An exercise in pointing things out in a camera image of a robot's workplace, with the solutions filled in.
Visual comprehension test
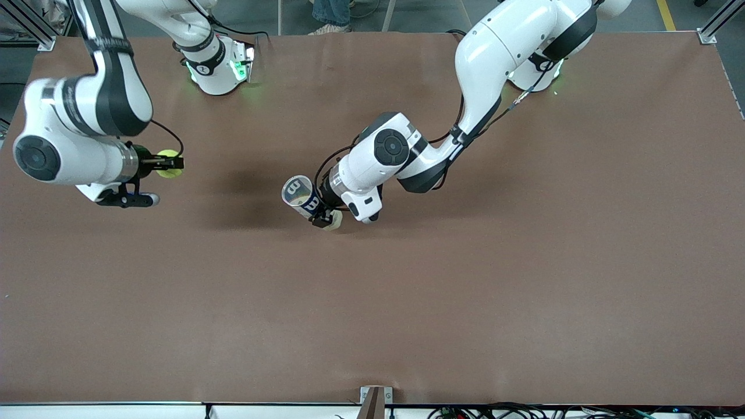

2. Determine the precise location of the yellow tennis ball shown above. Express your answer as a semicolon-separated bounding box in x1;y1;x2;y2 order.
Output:
156;149;183;179

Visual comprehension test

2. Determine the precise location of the clear tennis ball can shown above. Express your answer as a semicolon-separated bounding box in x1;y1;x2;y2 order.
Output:
282;174;345;232

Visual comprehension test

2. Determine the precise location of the brown paper table cover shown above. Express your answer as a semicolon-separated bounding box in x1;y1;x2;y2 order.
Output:
0;30;745;406

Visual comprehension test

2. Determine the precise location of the person leg in blue jeans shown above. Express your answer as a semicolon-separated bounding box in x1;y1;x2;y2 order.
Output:
311;0;351;27

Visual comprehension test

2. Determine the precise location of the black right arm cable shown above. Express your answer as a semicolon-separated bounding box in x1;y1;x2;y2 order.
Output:
150;119;185;158

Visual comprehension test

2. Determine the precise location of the black right base cable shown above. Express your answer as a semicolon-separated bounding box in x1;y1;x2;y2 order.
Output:
192;0;271;46

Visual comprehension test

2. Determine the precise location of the aluminium frame profile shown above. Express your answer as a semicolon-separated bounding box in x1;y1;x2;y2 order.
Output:
0;0;56;52
697;0;745;45

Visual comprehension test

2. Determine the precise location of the grey metal bracket plate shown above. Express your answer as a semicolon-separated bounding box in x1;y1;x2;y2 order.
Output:
360;386;393;406

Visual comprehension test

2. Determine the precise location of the brown camera mount post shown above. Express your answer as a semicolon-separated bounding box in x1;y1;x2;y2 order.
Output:
356;388;386;419

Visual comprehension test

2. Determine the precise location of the white table edge rail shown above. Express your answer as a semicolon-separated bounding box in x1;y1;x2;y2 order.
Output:
0;402;745;419

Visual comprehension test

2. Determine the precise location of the black cable bundle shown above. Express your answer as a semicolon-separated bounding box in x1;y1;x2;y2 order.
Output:
428;402;745;419

